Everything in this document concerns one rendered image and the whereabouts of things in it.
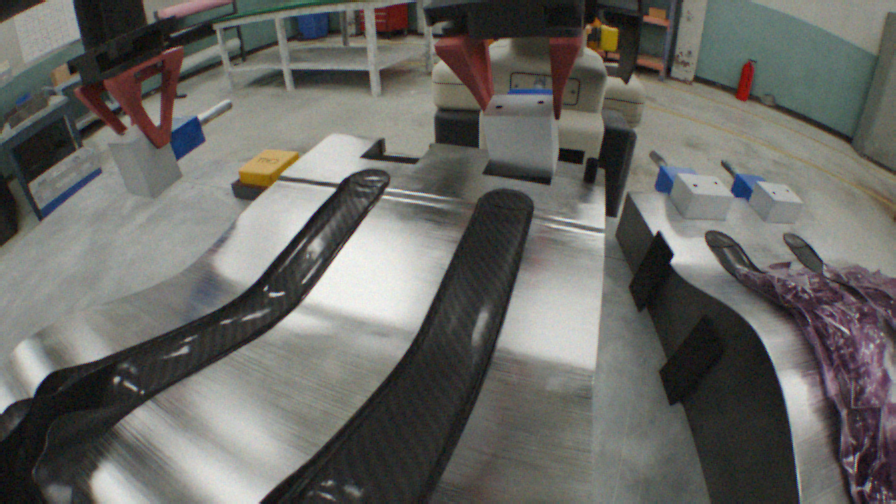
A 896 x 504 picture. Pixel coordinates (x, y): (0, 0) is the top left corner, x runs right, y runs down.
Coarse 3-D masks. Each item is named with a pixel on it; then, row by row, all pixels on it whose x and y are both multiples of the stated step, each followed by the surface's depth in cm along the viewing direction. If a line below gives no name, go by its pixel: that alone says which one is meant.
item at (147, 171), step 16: (208, 112) 31; (224, 112) 33; (128, 128) 25; (176, 128) 27; (192, 128) 28; (112, 144) 23; (128, 144) 23; (144, 144) 24; (176, 144) 27; (192, 144) 29; (128, 160) 24; (144, 160) 24; (160, 160) 26; (176, 160) 27; (128, 176) 25; (144, 176) 25; (160, 176) 26; (176, 176) 28; (144, 192) 26; (160, 192) 26
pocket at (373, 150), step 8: (376, 144) 35; (384, 144) 36; (368, 152) 34; (376, 152) 35; (384, 152) 36; (392, 152) 36; (384, 160) 37; (392, 160) 36; (400, 160) 36; (408, 160) 36; (416, 160) 35
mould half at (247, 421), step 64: (320, 192) 29; (384, 192) 28; (448, 192) 28; (576, 192) 28; (256, 256) 24; (384, 256) 23; (448, 256) 23; (576, 256) 23; (64, 320) 14; (128, 320) 16; (192, 320) 18; (320, 320) 20; (384, 320) 20; (512, 320) 20; (576, 320) 19; (0, 384) 9; (192, 384) 13; (256, 384) 14; (320, 384) 15; (512, 384) 16; (576, 384) 16; (128, 448) 9; (192, 448) 10; (256, 448) 11; (512, 448) 13; (576, 448) 13
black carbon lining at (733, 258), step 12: (708, 240) 29; (720, 240) 29; (732, 240) 29; (792, 240) 29; (720, 252) 28; (732, 252) 28; (744, 252) 27; (804, 252) 28; (720, 264) 26; (732, 264) 27; (744, 264) 27; (804, 264) 26; (816, 264) 26; (852, 288) 20
